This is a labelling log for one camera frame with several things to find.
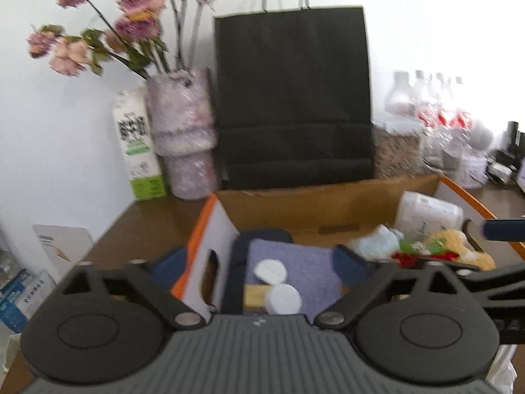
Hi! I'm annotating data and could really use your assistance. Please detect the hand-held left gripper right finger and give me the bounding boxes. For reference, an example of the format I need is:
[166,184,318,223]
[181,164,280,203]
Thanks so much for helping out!
[314,244,468,331]

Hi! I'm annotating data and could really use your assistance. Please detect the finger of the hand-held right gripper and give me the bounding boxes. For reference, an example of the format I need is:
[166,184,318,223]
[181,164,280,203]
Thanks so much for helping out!
[480,218,525,242]
[457,259,525,312]

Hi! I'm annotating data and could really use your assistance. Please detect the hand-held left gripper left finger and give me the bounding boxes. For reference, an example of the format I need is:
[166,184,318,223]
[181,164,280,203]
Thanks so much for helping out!
[61,246,208,331]

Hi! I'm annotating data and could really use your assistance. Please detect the iridescent plastic bag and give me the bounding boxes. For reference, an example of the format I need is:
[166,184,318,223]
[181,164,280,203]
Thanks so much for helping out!
[348,224,405,261]

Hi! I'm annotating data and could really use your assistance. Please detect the purple cloth pouch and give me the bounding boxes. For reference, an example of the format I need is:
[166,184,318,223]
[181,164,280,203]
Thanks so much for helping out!
[245,238,343,317]

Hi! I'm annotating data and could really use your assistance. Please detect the yellow plush toy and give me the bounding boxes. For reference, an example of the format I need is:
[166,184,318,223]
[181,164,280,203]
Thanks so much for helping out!
[422,230,497,272]

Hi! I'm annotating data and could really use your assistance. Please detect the white round disc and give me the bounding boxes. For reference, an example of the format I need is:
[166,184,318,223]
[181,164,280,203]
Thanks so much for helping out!
[264,284,303,316]
[253,258,286,285]

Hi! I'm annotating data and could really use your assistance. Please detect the red orange cardboard box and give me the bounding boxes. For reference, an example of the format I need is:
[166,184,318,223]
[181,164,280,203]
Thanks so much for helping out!
[170,173,525,325]

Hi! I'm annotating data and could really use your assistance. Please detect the small wooden block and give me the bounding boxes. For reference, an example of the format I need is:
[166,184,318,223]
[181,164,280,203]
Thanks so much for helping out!
[243,284,269,310]

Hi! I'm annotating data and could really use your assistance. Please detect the wooden desktop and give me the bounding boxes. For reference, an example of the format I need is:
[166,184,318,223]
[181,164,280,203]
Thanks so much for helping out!
[0,178,525,394]

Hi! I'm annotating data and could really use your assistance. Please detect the white plastic bag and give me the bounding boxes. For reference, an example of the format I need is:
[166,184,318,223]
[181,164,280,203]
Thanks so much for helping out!
[486,345,517,394]

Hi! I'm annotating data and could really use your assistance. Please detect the black charger block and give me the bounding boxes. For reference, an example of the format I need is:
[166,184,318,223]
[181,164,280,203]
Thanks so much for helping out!
[506,121,525,152]

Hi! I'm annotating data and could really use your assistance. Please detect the clear glass cup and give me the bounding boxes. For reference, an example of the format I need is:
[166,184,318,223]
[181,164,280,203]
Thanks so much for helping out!
[424,129,464,175]

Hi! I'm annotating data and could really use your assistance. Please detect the white round speaker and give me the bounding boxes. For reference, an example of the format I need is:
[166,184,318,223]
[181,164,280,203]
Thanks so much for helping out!
[472,121,495,150]

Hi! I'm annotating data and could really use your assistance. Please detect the white printed box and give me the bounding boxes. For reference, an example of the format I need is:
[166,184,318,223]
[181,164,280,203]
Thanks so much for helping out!
[33,224,95,284]

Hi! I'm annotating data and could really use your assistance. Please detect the green white milk carton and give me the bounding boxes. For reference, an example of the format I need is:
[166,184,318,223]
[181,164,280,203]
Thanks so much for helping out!
[113,88,168,202]

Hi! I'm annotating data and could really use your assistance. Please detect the clear grain container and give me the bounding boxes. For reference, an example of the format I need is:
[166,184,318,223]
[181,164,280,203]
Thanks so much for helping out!
[371,117,423,179]

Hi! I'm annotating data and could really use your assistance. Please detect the purple textured vase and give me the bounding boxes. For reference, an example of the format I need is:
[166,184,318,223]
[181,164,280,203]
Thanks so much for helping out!
[145,68,218,200]

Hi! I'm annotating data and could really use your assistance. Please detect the pack of water bottles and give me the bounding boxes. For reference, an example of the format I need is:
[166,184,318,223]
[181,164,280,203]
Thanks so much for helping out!
[383,70,476,173]

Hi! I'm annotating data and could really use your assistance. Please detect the blue white box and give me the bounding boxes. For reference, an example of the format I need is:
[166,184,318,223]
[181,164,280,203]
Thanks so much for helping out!
[0,222,56,333]

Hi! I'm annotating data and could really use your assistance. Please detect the black paper bag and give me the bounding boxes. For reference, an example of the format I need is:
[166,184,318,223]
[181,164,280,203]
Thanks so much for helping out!
[213,0,374,191]

